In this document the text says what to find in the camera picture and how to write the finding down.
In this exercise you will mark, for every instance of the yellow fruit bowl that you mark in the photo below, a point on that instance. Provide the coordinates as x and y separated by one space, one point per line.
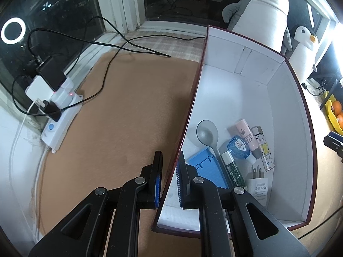
331 115

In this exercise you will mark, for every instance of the blue plastic holder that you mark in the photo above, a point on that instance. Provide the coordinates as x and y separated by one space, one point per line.
211 171

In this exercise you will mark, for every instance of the black power adapter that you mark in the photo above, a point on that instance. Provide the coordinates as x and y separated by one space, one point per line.
52 72

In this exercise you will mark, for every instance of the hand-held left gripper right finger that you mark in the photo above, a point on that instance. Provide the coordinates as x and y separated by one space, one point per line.
180 187

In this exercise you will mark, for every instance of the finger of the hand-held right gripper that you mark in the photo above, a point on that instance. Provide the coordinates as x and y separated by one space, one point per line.
337 135
333 146

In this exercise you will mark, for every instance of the grey plastic spoon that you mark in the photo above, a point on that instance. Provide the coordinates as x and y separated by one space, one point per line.
206 133

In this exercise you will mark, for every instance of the brown mat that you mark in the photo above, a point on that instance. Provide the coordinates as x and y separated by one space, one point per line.
128 107

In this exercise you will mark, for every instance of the green glitter tube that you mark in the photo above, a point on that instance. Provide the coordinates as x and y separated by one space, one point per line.
233 171

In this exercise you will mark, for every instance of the patterned white lighter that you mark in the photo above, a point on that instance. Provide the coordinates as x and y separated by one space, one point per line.
265 152

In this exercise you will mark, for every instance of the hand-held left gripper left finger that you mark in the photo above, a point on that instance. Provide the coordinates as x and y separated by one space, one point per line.
158 190

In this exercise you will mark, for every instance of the white power strip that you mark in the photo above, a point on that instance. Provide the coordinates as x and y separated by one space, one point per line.
55 133

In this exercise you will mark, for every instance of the large penguin plush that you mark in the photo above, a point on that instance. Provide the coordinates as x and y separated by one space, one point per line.
260 18

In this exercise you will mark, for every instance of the white plug adapter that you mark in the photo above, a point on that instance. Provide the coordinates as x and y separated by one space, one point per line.
258 190

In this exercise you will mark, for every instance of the pink bottle with grey cap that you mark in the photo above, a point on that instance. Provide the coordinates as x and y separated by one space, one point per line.
246 136

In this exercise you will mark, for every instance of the white power adapter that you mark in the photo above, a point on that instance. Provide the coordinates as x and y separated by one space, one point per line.
37 88

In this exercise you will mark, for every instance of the white box with red rim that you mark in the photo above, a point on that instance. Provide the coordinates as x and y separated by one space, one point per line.
241 96

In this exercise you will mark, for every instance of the small blue container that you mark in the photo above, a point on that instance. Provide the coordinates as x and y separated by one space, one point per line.
237 147

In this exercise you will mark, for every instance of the black plug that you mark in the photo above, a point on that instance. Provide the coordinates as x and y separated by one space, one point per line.
52 109

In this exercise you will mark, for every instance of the plaid cloth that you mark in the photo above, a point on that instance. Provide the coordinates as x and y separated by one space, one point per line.
182 46

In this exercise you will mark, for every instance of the black metal stand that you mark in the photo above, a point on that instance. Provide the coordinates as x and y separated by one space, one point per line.
331 95

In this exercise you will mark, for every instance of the small penguin plush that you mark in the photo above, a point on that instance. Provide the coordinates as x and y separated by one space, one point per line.
302 59

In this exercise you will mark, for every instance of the white window frame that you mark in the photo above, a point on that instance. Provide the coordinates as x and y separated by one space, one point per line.
118 5

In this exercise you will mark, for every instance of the orange fruit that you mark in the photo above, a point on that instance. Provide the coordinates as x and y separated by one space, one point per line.
337 107
340 121

